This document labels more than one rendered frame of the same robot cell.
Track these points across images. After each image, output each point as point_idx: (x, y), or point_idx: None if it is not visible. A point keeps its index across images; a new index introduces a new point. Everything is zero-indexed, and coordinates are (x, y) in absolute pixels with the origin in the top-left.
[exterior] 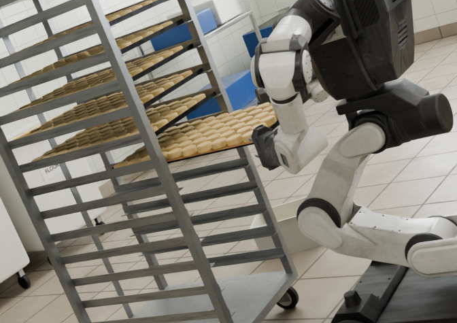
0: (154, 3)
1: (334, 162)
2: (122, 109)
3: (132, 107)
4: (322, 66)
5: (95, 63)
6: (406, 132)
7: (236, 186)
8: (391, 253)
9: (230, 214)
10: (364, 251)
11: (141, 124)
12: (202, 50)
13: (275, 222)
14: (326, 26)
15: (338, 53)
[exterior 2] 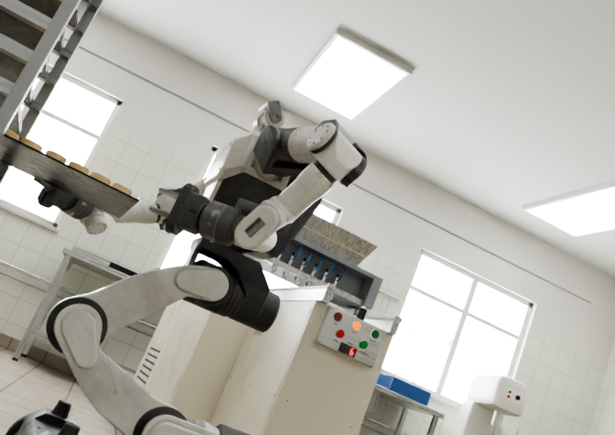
0: (78, 12)
1: (159, 282)
2: (13, 40)
3: (41, 49)
4: (239, 194)
5: None
6: (241, 305)
7: None
8: (122, 412)
9: None
10: (97, 392)
11: (31, 72)
12: (48, 90)
13: None
14: (299, 167)
15: (263, 197)
